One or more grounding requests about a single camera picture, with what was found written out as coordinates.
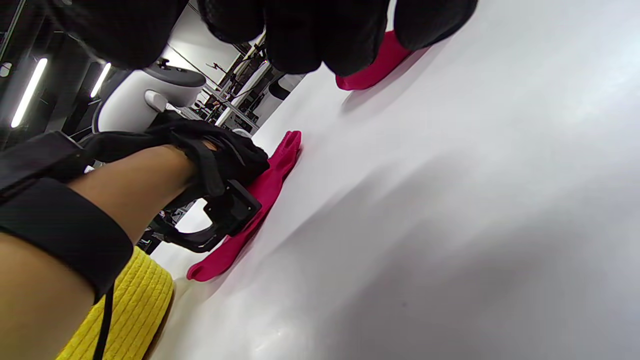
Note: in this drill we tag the person's right hand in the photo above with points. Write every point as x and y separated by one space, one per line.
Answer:
310 35

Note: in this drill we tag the person's left hand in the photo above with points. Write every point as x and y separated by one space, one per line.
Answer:
230 155

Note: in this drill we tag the pink sock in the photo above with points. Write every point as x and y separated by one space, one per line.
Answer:
375 70
270 185

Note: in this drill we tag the person's left forearm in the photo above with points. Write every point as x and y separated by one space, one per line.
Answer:
135 185

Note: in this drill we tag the long ceiling light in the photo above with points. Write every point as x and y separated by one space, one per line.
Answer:
100 80
29 92

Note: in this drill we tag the yellow ribbed basket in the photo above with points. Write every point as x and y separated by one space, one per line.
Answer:
130 305

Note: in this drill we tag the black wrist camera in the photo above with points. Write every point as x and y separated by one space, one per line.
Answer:
235 210

